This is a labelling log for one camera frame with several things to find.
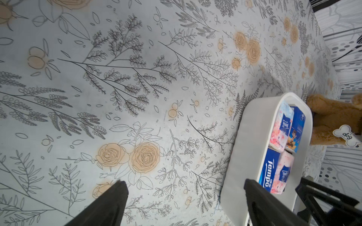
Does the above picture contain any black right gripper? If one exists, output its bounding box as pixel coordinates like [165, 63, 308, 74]
[296, 178, 362, 226]

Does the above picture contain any brown plush dog toy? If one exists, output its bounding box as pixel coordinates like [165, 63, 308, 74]
[306, 93, 362, 146]

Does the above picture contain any dark blue Tempo tissue pack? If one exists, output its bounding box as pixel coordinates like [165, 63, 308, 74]
[258, 148, 281, 193]

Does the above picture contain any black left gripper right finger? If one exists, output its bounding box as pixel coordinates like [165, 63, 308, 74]
[244, 179, 307, 226]

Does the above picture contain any blue pink tissue pack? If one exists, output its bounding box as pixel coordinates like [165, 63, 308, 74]
[269, 101, 294, 153]

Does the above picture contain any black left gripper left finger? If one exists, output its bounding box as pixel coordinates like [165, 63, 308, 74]
[66, 180, 129, 226]

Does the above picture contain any white plastic storage box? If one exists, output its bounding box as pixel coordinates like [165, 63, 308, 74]
[221, 92, 313, 226]

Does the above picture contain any blue Vinda tissue pack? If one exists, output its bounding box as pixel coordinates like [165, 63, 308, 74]
[285, 106, 306, 153]

